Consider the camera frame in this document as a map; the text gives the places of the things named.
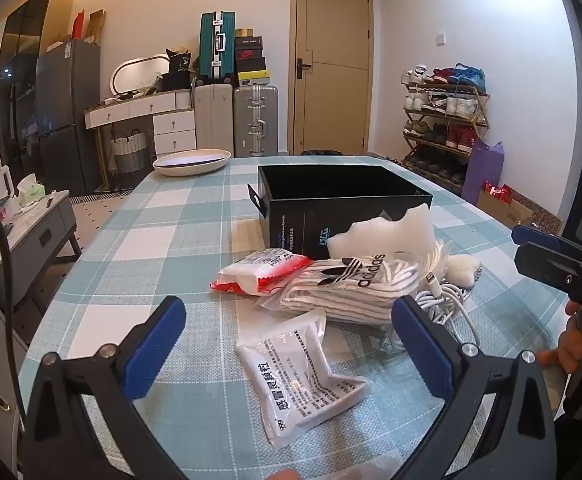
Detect bagged white laces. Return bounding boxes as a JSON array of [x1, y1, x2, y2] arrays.
[[255, 254, 442, 328]]

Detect white charging cable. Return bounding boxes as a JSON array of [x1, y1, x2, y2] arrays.
[[391, 272, 482, 351]]

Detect woven basket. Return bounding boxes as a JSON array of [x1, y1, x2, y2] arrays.
[[110, 129, 151, 177]]

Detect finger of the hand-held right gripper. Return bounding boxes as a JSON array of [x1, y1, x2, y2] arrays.
[[512, 225, 582, 268], [515, 244, 582, 307]]

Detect tall black cabinet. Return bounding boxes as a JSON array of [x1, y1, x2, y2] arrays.
[[0, 0, 76, 176]]

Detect plaid tablecloth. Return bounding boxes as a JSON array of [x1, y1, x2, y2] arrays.
[[18, 155, 572, 480]]

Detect white fluffy pad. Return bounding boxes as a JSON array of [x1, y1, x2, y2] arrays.
[[444, 255, 482, 286]]

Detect grey refrigerator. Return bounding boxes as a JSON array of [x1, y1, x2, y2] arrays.
[[36, 39, 102, 196]]

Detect person's right hand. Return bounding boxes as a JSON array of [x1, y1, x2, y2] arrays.
[[538, 300, 582, 376]]

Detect teal suitcase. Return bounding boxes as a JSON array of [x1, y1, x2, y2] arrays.
[[199, 11, 235, 86]]

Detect oval cream plate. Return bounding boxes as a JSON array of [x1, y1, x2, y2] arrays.
[[152, 149, 232, 177]]

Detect wooden shoe rack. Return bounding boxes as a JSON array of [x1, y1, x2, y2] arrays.
[[402, 62, 491, 193]]

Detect purple bag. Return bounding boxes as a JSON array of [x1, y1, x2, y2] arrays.
[[461, 139, 504, 206]]

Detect black cardboard box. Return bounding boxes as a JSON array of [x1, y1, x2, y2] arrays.
[[247, 164, 433, 261]]

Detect white printed sachet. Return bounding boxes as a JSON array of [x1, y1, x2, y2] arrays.
[[235, 308, 374, 450]]

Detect white dresser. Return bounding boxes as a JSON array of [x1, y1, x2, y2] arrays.
[[83, 91, 197, 161]]

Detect black shoe box red logo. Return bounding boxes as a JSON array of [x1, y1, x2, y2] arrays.
[[234, 47, 267, 73]]

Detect green tissue pack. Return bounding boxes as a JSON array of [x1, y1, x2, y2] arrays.
[[16, 174, 46, 206]]

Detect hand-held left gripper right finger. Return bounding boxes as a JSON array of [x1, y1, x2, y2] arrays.
[[390, 295, 557, 480]]

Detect open cardboard box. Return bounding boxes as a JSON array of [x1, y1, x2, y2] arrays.
[[477, 185, 562, 233]]

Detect beige door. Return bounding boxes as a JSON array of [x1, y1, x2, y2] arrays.
[[291, 0, 374, 157]]

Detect silver suitcase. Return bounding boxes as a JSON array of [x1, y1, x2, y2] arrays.
[[232, 85, 279, 158]]

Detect white foam piece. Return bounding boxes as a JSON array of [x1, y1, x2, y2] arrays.
[[332, 205, 437, 261]]

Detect oval mirror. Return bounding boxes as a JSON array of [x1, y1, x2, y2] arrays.
[[110, 52, 172, 98]]

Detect black paper bag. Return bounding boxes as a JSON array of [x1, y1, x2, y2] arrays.
[[166, 49, 194, 75]]

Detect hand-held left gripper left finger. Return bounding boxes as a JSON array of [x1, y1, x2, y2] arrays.
[[25, 295, 192, 480]]

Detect group of assorted shoes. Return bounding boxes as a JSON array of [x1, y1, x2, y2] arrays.
[[402, 63, 487, 188]]

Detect grey coffee table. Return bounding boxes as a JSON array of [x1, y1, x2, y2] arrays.
[[0, 190, 82, 311]]

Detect blue bag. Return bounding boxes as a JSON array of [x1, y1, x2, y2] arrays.
[[454, 63, 486, 92]]

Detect red and white packet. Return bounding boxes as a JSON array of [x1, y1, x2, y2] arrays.
[[210, 248, 314, 297]]

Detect flat cardboard box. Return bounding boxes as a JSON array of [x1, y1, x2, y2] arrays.
[[88, 9, 106, 43]]

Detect red packets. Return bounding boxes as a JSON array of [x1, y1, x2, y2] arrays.
[[484, 184, 514, 206]]

